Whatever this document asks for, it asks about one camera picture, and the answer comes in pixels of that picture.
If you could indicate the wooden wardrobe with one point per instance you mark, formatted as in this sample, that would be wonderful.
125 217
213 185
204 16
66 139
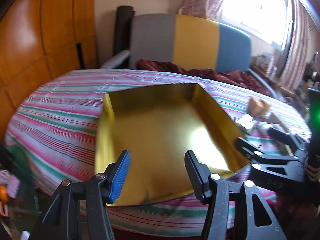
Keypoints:
37 42

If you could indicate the white toiletry containers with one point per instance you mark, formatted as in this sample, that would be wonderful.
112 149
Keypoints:
265 62

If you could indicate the black rolled mat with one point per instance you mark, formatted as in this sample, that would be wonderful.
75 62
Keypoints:
122 30

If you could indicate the large window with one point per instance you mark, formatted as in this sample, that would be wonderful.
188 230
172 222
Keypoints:
255 5

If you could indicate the wooden side desk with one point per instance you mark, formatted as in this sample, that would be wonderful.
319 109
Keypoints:
275 80

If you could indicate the striped tablecloth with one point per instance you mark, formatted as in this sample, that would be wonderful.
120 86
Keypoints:
62 110

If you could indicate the grey yellow blue headboard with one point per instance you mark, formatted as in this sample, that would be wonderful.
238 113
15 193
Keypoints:
195 42

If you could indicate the white carton box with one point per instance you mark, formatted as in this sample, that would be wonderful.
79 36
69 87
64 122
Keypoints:
246 122

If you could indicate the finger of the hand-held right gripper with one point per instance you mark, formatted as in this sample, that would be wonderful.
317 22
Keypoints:
275 160
290 137

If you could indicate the maroon blanket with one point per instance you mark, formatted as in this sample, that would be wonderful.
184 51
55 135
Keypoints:
225 76

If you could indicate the pink patterned cloth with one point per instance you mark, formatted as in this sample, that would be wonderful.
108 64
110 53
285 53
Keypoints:
11 182

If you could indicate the grey bed side rail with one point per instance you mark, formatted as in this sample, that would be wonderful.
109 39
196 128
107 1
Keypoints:
116 59
265 83

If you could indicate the yellow sponge block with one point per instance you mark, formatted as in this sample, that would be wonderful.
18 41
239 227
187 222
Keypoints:
258 106

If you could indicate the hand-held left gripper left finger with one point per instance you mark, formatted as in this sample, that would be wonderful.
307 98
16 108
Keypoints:
122 175

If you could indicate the gold tin box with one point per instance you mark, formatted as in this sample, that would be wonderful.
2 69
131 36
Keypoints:
160 120

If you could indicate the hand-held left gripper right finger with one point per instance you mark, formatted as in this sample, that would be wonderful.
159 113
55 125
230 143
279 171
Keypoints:
195 177

